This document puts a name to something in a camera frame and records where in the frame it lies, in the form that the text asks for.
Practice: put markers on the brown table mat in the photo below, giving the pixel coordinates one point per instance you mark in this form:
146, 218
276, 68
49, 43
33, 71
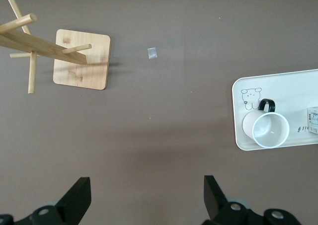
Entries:
149, 110

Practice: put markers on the blue white milk carton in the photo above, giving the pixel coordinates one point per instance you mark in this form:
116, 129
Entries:
313, 120

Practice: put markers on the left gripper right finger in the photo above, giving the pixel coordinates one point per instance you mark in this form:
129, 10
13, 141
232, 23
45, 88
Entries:
216, 210

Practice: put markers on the wooden mug stand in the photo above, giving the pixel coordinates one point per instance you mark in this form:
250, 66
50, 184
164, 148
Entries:
82, 61

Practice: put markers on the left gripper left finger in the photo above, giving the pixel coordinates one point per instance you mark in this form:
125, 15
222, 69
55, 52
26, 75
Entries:
72, 205

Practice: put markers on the clear tape piece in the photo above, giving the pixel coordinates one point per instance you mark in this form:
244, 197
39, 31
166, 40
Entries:
152, 53

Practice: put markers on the cream tray with rabbit print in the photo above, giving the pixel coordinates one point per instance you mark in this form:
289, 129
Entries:
293, 91

